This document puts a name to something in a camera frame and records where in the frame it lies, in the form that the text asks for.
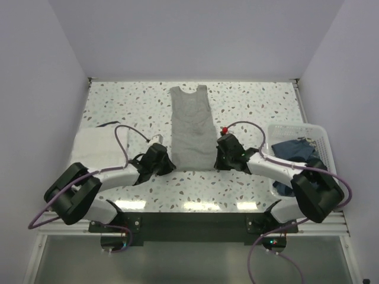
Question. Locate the dark blue tank tops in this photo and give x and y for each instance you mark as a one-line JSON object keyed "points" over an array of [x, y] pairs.
{"points": [[301, 149]]}

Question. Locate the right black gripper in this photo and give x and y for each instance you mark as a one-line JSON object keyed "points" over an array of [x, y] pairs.
{"points": [[218, 165]]}

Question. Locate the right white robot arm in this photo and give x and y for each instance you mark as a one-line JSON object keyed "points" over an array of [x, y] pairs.
{"points": [[316, 191]]}

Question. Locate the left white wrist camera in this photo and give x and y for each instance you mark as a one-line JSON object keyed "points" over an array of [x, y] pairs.
{"points": [[156, 139]]}

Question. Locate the white folded tank top stack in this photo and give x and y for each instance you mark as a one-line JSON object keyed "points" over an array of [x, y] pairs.
{"points": [[99, 148]]}

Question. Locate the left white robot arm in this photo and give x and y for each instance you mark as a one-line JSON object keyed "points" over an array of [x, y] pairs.
{"points": [[72, 196]]}

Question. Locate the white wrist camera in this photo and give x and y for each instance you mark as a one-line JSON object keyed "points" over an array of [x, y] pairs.
{"points": [[225, 130], [156, 139]]}

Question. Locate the grey tank top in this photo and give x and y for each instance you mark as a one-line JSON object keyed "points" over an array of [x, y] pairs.
{"points": [[193, 131]]}

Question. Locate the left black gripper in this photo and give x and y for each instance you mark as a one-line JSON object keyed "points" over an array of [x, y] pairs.
{"points": [[169, 167]]}

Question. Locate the white plastic basket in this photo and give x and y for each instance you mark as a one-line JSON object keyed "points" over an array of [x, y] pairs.
{"points": [[281, 132]]}

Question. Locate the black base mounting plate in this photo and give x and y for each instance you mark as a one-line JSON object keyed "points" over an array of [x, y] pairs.
{"points": [[187, 227]]}

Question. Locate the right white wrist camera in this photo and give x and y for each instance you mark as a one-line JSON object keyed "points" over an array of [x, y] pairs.
{"points": [[225, 130]]}

